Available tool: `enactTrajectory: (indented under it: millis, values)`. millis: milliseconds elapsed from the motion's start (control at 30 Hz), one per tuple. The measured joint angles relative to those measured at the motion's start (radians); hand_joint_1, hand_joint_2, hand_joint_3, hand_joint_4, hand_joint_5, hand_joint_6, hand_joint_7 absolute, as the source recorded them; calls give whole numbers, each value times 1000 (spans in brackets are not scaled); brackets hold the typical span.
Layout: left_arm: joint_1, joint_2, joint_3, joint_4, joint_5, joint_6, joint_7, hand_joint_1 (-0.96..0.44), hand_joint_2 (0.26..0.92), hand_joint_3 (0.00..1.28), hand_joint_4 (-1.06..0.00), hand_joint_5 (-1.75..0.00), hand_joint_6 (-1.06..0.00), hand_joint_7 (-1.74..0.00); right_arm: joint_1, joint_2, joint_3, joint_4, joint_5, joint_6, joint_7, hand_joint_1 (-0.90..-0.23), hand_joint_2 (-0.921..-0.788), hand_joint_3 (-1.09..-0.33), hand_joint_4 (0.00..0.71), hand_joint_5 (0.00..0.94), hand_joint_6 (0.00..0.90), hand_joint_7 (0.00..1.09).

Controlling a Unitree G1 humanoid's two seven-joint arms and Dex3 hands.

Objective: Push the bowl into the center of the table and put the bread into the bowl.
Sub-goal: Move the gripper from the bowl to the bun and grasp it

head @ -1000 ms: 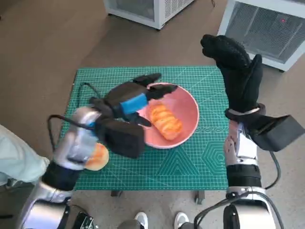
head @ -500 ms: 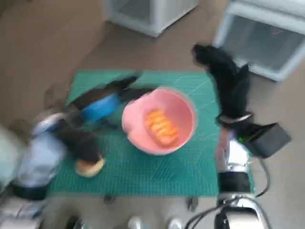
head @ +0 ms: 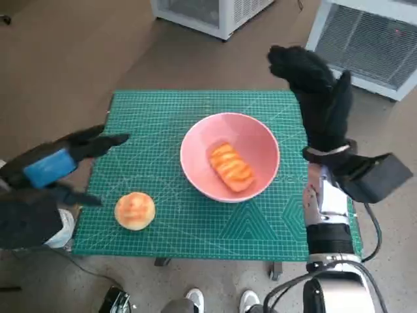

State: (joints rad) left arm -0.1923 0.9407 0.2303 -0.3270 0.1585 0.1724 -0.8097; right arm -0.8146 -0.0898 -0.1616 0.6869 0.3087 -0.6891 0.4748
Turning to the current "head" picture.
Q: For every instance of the pink bowl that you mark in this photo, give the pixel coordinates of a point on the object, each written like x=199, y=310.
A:
x=202, y=143

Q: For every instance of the person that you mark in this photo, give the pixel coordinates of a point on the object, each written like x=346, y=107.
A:
x=63, y=228

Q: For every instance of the black shiny device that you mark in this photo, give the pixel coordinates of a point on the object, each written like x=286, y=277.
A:
x=114, y=301

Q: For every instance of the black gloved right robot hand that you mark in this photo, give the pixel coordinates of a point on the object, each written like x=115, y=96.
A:
x=325, y=111

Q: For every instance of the small white mesh cabinet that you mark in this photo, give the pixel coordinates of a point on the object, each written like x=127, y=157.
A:
x=228, y=16

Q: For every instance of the long striped toy bread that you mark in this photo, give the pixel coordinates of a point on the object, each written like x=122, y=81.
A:
x=231, y=166

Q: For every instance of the large white mesh cabinet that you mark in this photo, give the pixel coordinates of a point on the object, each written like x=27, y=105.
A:
x=365, y=42

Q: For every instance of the person's leg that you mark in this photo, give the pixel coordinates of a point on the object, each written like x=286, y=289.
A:
x=255, y=309

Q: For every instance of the person's white shoe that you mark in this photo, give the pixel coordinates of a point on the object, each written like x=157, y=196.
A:
x=249, y=300
x=195, y=298

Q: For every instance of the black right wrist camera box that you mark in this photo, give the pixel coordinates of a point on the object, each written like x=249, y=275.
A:
x=378, y=179

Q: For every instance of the green cutting mat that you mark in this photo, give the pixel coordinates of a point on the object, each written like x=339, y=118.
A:
x=195, y=228

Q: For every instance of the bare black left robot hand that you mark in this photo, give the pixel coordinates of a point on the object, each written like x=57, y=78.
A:
x=49, y=166

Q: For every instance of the round toy bread bun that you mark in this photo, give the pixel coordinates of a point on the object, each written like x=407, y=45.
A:
x=134, y=212

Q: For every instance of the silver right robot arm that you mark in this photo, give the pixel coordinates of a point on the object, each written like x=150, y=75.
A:
x=329, y=238

